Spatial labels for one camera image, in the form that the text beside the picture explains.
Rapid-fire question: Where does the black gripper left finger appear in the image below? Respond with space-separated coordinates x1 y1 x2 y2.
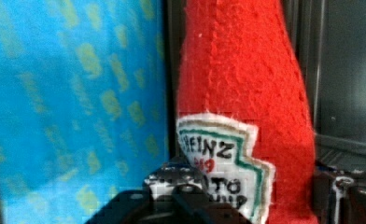
85 158 252 224

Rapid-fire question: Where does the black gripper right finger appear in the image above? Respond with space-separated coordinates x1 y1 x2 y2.
312 161 366 224

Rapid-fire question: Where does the red felt ketchup bottle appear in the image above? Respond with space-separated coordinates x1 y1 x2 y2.
176 0 317 224

